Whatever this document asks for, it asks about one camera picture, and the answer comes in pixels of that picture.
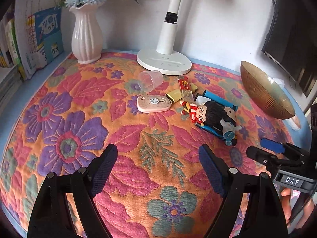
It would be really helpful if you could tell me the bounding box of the blue robot toy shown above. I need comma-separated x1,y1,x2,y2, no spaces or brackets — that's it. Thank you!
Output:
220,119,242,146

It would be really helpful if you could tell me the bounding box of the black lighter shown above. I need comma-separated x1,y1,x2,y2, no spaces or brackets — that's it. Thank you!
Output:
195,123,223,139

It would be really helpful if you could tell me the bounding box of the black haired doll figure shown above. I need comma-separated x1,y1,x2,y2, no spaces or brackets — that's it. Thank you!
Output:
180,101,237,132

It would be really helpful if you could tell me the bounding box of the blue tube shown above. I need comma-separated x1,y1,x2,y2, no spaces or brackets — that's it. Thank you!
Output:
202,90,238,111

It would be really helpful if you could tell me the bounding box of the white charger plug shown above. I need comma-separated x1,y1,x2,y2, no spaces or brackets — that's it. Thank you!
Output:
195,95,211,106

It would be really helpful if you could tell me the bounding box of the operator right hand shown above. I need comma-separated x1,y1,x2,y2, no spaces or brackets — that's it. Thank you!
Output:
281,188,315,229

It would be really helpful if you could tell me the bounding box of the shell pattern small dish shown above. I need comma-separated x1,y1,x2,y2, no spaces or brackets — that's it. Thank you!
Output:
286,115,301,131

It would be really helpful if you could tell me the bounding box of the amber ribbed glass bowl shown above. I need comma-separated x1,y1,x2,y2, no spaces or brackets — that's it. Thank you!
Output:
240,61,296,120

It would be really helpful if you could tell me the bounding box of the tissue pack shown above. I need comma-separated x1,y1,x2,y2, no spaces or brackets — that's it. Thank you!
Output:
268,76,285,89

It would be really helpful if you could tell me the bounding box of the yellow small lighter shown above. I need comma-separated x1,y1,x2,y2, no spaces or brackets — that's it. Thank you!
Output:
189,83,198,93

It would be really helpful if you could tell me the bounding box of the floral quilted table mat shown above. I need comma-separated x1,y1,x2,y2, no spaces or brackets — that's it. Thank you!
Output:
1,53,292,237

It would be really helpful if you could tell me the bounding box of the yellow gold lighter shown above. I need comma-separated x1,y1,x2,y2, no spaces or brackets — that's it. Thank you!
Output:
165,89,182,104

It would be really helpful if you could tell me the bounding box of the pink oval key case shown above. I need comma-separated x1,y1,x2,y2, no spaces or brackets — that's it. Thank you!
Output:
137,95,171,113

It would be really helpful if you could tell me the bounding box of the white desk lamp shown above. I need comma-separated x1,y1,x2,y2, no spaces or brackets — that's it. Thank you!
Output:
137,0,192,76

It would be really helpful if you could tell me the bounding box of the clear plastic cup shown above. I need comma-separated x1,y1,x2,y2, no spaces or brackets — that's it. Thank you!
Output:
137,70,163,92

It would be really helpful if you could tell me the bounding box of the white ribbed vase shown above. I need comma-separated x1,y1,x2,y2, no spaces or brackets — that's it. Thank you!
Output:
70,4,103,64

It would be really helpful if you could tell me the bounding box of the upright row of books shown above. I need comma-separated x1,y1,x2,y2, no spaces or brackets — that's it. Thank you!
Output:
4,0,64,80

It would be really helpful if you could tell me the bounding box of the black wall television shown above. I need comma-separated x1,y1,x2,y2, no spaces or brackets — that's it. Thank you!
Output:
262,0,316,97

